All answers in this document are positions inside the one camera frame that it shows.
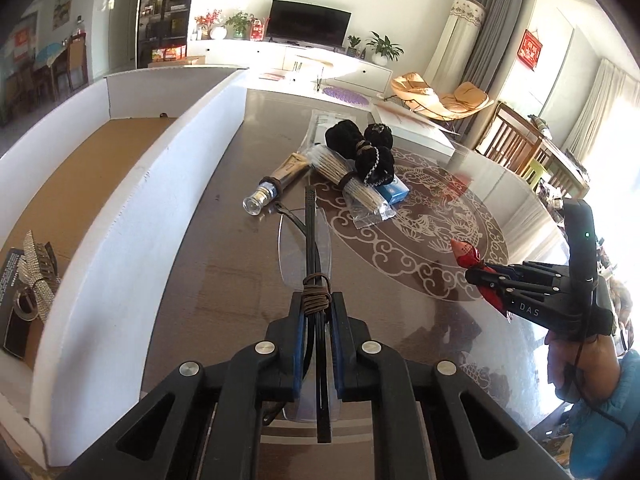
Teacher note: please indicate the blue cloth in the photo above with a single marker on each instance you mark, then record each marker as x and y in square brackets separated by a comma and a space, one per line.
[47, 54]

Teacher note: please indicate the grey curtain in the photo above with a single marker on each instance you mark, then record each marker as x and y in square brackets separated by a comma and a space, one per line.
[495, 30]

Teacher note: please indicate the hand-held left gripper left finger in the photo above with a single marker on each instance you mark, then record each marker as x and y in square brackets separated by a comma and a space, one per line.
[299, 342]

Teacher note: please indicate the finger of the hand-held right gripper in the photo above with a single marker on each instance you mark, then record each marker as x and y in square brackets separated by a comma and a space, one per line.
[495, 287]
[530, 269]

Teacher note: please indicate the small blue box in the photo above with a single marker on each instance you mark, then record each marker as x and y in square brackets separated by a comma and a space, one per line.
[392, 191]

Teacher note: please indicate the red door poster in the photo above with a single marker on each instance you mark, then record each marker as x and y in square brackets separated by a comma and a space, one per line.
[21, 39]

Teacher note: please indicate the large white cardboard box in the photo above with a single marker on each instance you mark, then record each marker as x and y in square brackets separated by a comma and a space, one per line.
[150, 210]

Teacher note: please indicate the rhinestone hair clip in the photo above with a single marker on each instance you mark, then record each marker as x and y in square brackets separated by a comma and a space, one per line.
[37, 270]

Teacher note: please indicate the small potted plant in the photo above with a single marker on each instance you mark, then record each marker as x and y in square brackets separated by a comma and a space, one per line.
[353, 44]

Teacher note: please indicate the bag of bamboo sticks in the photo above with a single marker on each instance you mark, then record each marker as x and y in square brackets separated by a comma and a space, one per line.
[345, 182]

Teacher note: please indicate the dining chair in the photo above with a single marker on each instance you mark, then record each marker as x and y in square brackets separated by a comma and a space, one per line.
[75, 60]

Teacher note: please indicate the white television cabinet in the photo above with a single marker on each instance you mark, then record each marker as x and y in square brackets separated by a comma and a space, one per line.
[250, 52]

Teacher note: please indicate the green potted plant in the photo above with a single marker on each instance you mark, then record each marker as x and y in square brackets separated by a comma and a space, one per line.
[240, 22]

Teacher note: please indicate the beaded black scrunchie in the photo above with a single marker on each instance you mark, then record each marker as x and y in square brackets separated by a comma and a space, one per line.
[375, 165]

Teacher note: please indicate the black packaging card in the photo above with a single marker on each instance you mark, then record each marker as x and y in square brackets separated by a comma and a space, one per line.
[12, 325]

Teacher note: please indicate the plain black scrunchie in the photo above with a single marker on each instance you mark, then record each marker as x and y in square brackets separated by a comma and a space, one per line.
[342, 137]

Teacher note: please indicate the flat white box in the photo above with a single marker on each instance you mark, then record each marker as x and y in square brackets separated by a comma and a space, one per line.
[415, 130]

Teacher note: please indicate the tan lounge chair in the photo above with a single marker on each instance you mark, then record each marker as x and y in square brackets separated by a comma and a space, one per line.
[440, 100]

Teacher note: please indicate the person's right hand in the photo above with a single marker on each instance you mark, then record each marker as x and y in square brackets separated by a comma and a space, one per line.
[585, 365]

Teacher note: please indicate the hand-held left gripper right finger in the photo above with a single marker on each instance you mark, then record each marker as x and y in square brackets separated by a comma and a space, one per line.
[336, 342]

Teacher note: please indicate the clear rimless eyeglasses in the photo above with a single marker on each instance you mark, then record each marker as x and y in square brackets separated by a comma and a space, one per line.
[311, 240]

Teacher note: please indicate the white sheer curtain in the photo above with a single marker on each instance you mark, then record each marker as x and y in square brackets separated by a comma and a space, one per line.
[605, 110]

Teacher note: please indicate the framed painting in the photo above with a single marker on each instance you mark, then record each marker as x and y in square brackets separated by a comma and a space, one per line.
[63, 7]

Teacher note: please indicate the red gift bag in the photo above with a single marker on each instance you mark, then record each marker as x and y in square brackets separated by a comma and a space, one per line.
[257, 30]

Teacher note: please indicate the small black scrunchie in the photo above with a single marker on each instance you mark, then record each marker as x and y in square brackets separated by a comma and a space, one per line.
[378, 135]

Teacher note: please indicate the beige cosmetic tube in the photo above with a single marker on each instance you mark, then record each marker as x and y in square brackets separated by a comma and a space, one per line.
[285, 172]

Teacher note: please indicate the wooden chair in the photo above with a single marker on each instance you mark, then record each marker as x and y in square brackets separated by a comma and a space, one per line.
[510, 140]

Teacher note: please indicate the dark glass cabinet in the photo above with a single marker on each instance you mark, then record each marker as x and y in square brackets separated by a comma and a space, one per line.
[165, 5]

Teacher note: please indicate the red wall hanging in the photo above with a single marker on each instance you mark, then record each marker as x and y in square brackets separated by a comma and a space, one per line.
[532, 49]

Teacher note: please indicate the small white table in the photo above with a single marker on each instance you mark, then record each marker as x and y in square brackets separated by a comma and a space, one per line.
[307, 67]

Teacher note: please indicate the colourful packaged boxes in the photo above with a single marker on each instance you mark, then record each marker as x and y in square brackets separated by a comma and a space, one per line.
[167, 54]

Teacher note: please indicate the large leafy potted plant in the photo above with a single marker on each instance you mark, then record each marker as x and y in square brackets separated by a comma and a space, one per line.
[384, 47]

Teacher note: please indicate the red cloth ornament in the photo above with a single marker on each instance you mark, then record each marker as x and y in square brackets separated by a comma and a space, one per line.
[466, 256]

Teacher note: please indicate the covered standing air conditioner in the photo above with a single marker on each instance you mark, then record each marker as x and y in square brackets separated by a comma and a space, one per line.
[457, 35]

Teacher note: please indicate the black television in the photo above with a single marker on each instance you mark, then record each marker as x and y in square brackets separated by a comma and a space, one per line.
[309, 22]

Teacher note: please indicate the purple round mat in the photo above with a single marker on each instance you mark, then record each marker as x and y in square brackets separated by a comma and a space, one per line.
[346, 95]

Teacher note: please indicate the red flower arrangement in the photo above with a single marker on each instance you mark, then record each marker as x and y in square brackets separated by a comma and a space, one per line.
[207, 22]

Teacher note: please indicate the phone case in plastic bag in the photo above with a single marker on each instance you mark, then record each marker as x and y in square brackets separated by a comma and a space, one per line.
[317, 125]

